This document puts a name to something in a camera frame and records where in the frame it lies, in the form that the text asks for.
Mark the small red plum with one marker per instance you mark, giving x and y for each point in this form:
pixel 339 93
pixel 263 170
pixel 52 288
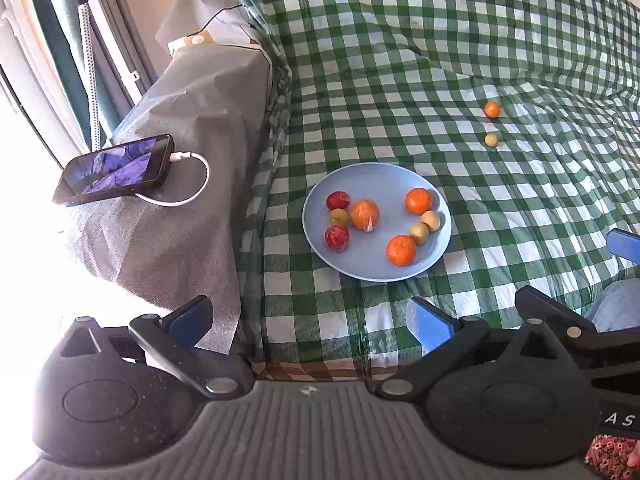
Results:
pixel 336 237
pixel 338 200

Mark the small white tan box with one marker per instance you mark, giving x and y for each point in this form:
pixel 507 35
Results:
pixel 187 42

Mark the small tan round fruit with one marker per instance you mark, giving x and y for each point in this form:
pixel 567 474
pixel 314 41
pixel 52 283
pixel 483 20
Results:
pixel 419 232
pixel 338 217
pixel 430 220
pixel 491 140

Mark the white perforated strip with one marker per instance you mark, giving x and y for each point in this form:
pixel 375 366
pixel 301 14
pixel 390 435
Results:
pixel 90 85

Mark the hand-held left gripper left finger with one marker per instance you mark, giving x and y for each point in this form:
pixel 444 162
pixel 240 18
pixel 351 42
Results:
pixel 192 322

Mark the person's right forearm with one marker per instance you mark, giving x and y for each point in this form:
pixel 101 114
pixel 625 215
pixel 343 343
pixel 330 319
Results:
pixel 607 457

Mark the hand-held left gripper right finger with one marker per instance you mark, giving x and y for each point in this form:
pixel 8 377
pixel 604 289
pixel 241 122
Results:
pixel 430 325

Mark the person's leg in jeans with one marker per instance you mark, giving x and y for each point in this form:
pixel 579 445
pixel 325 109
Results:
pixel 617 305

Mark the green white checked blanket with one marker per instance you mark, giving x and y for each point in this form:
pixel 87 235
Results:
pixel 400 60

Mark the black smartphone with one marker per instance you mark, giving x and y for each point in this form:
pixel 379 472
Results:
pixel 115 167

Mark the grey fabric cover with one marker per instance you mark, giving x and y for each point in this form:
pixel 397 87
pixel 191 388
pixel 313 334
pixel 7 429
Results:
pixel 210 90

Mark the small mandarin orange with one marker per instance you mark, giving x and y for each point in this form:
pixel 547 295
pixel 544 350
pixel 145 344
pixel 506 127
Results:
pixel 492 109
pixel 365 214
pixel 418 200
pixel 401 250

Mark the green curtain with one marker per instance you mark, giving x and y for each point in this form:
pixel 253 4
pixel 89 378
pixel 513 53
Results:
pixel 60 45

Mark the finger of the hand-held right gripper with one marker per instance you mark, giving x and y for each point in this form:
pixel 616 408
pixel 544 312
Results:
pixel 625 244
pixel 550 307

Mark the light blue plate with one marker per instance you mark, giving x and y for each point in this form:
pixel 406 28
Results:
pixel 375 260

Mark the grey window frame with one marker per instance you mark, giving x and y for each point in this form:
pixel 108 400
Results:
pixel 125 20

